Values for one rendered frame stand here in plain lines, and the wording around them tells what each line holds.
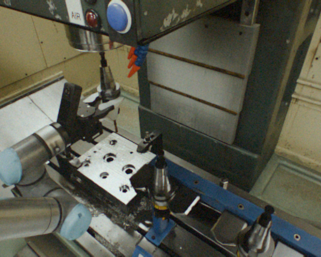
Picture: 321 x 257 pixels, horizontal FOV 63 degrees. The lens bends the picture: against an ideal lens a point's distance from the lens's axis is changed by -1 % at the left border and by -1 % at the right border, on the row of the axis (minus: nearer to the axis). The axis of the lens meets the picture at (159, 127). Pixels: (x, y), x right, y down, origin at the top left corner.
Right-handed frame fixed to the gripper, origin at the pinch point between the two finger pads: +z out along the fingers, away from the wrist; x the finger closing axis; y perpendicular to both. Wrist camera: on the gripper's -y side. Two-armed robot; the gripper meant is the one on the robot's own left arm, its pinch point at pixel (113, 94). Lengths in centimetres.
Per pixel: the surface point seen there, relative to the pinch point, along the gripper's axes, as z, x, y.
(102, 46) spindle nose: -5.7, 6.2, -17.7
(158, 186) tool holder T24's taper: -15.5, 28.7, 4.7
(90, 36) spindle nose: -7.5, 4.6, -20.4
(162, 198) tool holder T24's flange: -16.0, 30.2, 7.3
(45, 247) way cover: -33, -14, 56
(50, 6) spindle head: -21.4, 15.5, -31.1
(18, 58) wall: 19, -101, 21
